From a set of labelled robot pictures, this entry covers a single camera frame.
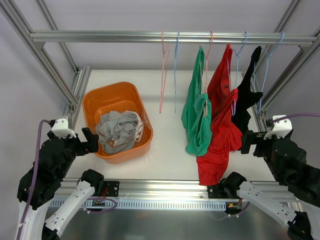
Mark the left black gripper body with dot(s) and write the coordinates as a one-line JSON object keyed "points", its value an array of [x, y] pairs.
{"points": [[85, 140]]}

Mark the green shirt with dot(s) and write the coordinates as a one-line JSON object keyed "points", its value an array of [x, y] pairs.
{"points": [[196, 115]]}

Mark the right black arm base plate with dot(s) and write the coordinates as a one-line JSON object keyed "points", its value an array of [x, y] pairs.
{"points": [[215, 192]]}

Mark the blue hanger under red shirt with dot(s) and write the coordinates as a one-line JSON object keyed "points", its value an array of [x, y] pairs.
{"points": [[237, 54]]}

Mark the aluminium hanging rail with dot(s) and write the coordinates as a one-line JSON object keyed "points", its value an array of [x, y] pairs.
{"points": [[110, 36]]}

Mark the orange plastic basket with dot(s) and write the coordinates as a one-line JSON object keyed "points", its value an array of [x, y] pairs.
{"points": [[120, 97]]}

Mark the aluminium front frame rail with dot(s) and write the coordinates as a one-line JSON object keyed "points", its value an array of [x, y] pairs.
{"points": [[175, 190]]}

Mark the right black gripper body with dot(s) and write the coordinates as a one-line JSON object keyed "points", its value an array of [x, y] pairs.
{"points": [[255, 141]]}

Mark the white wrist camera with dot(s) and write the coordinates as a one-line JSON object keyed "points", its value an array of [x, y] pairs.
{"points": [[279, 126], [61, 127]]}

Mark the blue hanger under black shirt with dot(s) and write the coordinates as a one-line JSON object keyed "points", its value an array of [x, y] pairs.
{"points": [[258, 106]]}

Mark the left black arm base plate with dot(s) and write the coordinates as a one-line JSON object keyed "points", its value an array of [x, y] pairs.
{"points": [[110, 188]]}

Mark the grey shirt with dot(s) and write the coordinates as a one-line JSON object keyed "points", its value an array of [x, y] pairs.
{"points": [[103, 129]]}

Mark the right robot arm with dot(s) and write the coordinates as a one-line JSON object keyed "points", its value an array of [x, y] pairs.
{"points": [[288, 164]]}

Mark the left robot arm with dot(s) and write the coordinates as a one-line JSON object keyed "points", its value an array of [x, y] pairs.
{"points": [[38, 186]]}

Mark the red shirt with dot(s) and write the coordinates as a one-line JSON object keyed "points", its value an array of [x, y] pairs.
{"points": [[226, 137]]}

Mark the blue hanger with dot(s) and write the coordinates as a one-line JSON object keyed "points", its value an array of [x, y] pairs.
{"points": [[237, 54], [175, 70], [258, 106]]}

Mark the pink wire hanger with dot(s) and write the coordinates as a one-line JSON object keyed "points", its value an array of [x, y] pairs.
{"points": [[165, 55]]}

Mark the black shirt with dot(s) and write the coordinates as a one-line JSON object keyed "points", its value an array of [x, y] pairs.
{"points": [[246, 98]]}

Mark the white tank top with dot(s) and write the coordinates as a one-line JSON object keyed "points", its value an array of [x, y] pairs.
{"points": [[138, 130]]}

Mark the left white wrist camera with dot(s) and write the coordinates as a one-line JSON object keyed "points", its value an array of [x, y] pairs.
{"points": [[61, 127]]}

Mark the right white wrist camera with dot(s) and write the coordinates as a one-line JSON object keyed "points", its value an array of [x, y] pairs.
{"points": [[279, 126]]}

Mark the white slotted cable duct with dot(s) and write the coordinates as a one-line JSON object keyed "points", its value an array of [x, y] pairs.
{"points": [[133, 204]]}

